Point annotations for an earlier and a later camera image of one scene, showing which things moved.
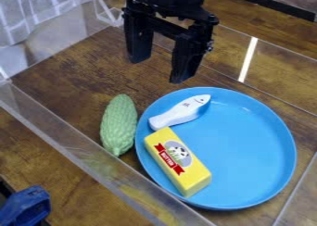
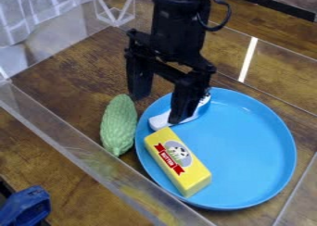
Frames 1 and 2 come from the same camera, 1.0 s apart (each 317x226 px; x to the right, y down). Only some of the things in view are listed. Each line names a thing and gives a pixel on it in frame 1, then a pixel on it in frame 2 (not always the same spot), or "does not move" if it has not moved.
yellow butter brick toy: [176, 160] does not move
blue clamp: [25, 207] does not move
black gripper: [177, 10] -> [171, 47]
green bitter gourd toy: [117, 123] does not move
